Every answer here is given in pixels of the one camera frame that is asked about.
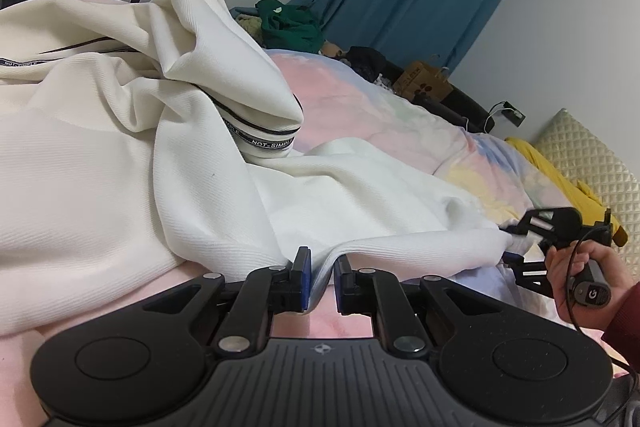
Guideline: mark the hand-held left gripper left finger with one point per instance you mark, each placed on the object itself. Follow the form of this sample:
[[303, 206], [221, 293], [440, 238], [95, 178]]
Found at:
[[303, 281]]

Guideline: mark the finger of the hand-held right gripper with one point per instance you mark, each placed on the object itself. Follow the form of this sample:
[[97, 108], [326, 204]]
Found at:
[[537, 221], [530, 268]]

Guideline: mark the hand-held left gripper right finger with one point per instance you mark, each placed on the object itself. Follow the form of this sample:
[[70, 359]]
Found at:
[[341, 285]]

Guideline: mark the white knit garment striped trim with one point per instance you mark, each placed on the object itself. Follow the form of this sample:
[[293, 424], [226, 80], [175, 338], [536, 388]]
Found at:
[[125, 182]]

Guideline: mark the person's right forearm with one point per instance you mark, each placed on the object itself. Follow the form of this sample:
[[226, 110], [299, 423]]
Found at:
[[627, 322]]

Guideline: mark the black clothes pile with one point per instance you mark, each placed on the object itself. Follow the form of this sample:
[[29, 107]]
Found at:
[[367, 59]]

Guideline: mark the person's right hand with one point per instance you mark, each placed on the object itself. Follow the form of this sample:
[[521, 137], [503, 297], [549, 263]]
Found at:
[[615, 292]]

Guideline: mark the yellow cloth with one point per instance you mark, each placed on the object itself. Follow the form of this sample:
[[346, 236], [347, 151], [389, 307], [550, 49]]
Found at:
[[545, 167]]

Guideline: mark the cream quilted headboard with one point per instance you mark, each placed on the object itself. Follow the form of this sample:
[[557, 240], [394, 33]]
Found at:
[[590, 157]]

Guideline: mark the cardboard box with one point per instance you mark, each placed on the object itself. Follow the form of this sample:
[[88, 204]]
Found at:
[[425, 82]]

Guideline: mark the pastel blanket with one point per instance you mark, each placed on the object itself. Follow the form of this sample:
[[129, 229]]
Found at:
[[375, 107]]

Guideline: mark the green garment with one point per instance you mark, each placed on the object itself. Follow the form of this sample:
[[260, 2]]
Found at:
[[287, 29]]

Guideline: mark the pale yellow garment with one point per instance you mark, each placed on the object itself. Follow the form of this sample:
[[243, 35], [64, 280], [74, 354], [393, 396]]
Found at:
[[247, 23]]

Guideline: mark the black wall socket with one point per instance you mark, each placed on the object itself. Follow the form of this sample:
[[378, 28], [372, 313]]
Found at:
[[515, 116]]

